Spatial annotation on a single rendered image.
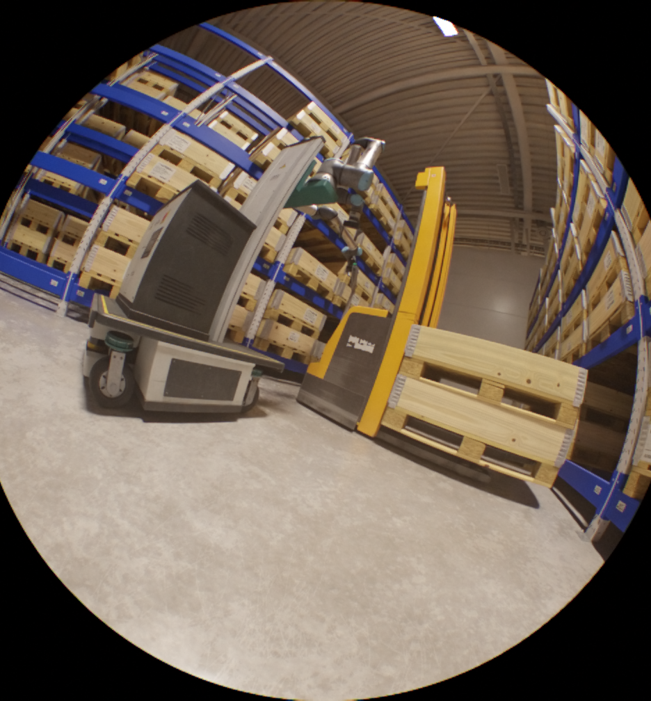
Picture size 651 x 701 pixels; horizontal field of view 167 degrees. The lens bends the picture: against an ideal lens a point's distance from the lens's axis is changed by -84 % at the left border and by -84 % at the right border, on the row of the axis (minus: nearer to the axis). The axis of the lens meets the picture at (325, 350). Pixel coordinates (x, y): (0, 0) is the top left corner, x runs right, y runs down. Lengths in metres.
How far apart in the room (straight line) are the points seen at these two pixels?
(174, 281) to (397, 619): 1.06
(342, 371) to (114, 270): 1.98
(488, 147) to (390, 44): 4.06
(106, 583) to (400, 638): 0.47
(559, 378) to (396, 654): 1.36
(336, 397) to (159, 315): 1.26
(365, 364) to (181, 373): 1.16
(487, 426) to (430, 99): 7.74
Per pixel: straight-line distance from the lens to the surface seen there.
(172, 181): 2.26
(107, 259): 2.08
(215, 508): 0.58
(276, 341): 2.48
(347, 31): 7.71
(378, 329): 1.57
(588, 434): 2.42
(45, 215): 3.89
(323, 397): 1.69
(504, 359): 1.39
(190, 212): 0.85
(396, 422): 1.43
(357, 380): 1.55
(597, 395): 2.45
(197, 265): 0.85
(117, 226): 2.13
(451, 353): 1.39
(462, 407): 1.35
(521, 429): 1.40
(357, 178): 1.46
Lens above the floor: 0.41
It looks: 2 degrees up
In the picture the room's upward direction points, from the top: 20 degrees clockwise
